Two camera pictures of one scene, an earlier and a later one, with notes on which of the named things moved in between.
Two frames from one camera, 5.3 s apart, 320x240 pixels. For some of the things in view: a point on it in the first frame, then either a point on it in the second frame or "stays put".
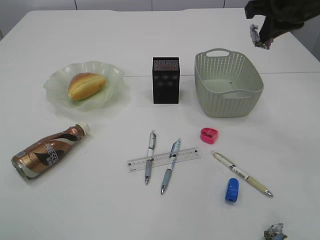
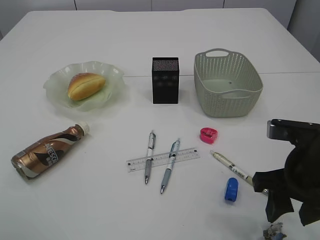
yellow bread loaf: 83,84 stays put
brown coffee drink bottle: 32,162 stays put
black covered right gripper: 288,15 -> 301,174
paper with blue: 275,232 stays put
